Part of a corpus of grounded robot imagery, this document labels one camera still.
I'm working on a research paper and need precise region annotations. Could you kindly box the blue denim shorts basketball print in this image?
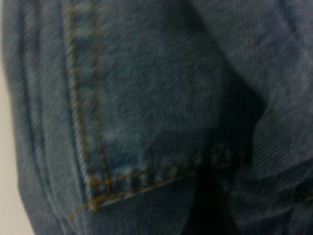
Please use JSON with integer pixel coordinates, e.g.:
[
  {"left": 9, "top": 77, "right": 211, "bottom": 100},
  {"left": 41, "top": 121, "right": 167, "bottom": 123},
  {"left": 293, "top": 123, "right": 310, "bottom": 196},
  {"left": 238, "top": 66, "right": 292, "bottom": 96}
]
[{"left": 0, "top": 0, "right": 313, "bottom": 235}]

